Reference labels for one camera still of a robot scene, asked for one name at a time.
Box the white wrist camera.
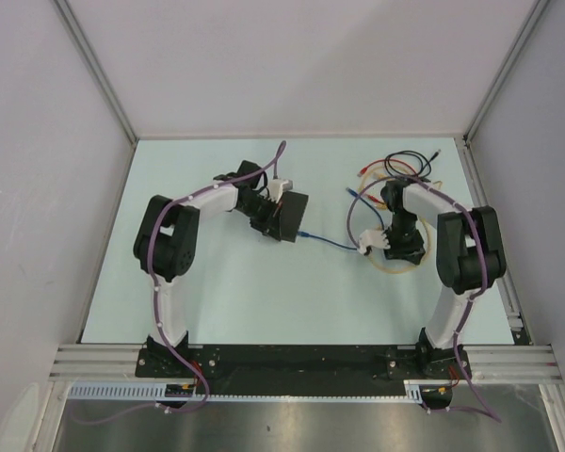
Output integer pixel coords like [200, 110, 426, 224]
[357, 229, 391, 255]
[266, 179, 293, 202]

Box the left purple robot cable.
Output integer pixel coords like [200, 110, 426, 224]
[69, 139, 286, 428]

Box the aluminium rail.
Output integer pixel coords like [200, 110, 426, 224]
[455, 137, 532, 346]
[50, 344, 562, 384]

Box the black ethernet cable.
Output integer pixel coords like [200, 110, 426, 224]
[383, 149, 443, 185]

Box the right aluminium frame post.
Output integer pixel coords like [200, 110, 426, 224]
[462, 0, 554, 144]

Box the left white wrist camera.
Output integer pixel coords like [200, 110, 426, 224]
[266, 179, 293, 202]

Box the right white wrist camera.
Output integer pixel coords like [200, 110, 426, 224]
[357, 229, 391, 255]

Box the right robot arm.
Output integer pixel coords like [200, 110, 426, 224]
[380, 178, 507, 378]

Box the black network switch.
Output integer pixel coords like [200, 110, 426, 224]
[274, 191, 309, 243]

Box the aluminium front rail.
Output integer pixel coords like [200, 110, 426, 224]
[50, 344, 562, 384]

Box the left aluminium frame post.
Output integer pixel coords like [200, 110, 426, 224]
[51, 0, 138, 148]

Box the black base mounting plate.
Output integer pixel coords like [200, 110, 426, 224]
[135, 340, 472, 399]

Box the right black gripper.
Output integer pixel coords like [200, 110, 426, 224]
[379, 210, 425, 265]

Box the blue ethernet cable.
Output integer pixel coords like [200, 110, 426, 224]
[296, 186, 387, 251]

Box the aluminium frame post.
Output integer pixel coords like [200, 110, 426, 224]
[51, 0, 138, 148]
[462, 0, 554, 144]

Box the yellow ethernet cable looped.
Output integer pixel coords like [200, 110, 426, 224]
[369, 202, 430, 276]

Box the slotted cable duct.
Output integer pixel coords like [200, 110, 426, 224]
[68, 381, 423, 404]

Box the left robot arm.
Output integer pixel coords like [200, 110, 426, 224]
[133, 160, 293, 377]

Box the yellow ethernet cable pulled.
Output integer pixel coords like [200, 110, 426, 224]
[358, 159, 416, 210]

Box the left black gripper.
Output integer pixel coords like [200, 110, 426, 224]
[236, 194, 283, 241]

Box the right side aluminium rail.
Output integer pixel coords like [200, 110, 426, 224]
[455, 137, 532, 346]

